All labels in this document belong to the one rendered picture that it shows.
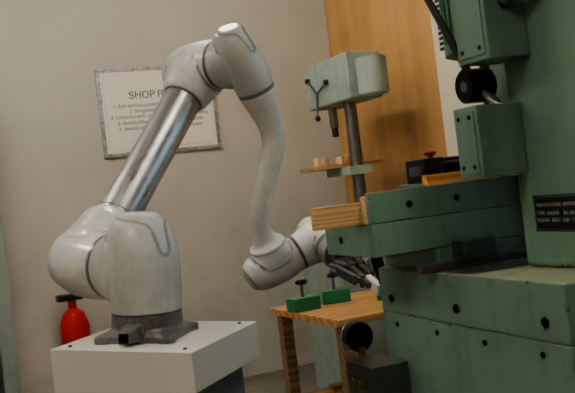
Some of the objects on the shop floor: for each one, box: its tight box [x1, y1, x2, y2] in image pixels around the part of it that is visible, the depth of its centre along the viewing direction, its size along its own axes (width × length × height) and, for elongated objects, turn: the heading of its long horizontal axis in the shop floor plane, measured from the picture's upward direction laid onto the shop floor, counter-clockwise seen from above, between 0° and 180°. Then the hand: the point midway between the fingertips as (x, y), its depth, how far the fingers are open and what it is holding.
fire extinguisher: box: [56, 294, 91, 345], centre depth 418 cm, size 18×19×60 cm
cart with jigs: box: [270, 273, 385, 393], centre depth 323 cm, size 66×57×64 cm
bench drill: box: [299, 50, 389, 389], centre depth 409 cm, size 48×62×158 cm
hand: (374, 285), depth 212 cm, fingers closed
